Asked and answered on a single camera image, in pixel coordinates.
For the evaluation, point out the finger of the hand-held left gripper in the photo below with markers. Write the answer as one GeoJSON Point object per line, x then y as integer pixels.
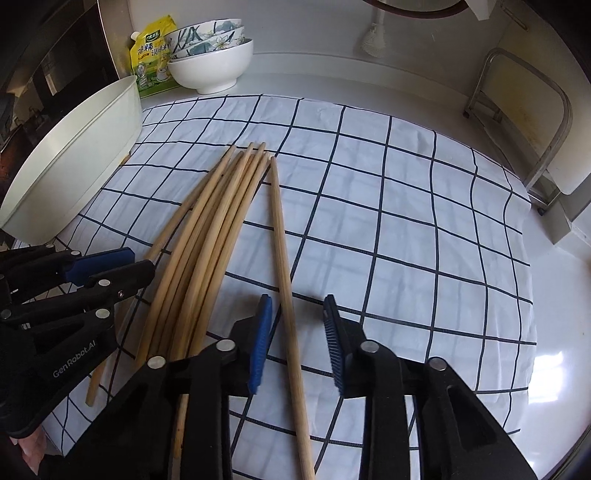
{"type": "Point", "coordinates": [99, 263]}
{"type": "Point", "coordinates": [131, 274]}

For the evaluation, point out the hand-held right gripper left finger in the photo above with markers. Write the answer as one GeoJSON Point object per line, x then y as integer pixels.
{"type": "Point", "coordinates": [258, 344]}

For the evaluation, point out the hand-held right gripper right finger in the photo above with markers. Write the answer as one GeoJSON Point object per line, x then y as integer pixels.
{"type": "Point", "coordinates": [333, 344]}

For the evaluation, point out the single bamboo chopstick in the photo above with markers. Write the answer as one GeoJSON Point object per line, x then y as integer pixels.
{"type": "Point", "coordinates": [284, 277]}

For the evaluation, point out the bundle of wooden chopsticks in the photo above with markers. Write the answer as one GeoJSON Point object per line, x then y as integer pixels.
{"type": "Point", "coordinates": [207, 258]}

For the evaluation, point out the cream round basin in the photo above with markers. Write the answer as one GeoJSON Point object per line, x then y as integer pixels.
{"type": "Point", "coordinates": [69, 161]}

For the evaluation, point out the person's left hand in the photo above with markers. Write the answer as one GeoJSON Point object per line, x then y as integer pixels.
{"type": "Point", "coordinates": [30, 447]}

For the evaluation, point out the white black-checked cloth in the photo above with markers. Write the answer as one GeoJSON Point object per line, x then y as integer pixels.
{"type": "Point", "coordinates": [392, 207]}

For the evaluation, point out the yellow seasoning pouch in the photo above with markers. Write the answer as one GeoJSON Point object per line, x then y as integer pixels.
{"type": "Point", "coordinates": [150, 55]}

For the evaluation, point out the large white bowl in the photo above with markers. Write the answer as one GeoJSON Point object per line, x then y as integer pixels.
{"type": "Point", "coordinates": [212, 69]}

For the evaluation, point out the floral patterned bowl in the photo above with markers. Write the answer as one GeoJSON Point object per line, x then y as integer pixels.
{"type": "Point", "coordinates": [203, 28]}
{"type": "Point", "coordinates": [233, 40]}

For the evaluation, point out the white dish brush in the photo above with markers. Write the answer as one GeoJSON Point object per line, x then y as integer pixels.
{"type": "Point", "coordinates": [369, 41]}

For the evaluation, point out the round brown-rimmed sieve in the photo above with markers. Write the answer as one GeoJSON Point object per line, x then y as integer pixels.
{"type": "Point", "coordinates": [415, 3]}

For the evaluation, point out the white hanging rag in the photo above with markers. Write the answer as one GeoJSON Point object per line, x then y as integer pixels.
{"type": "Point", "coordinates": [478, 9]}

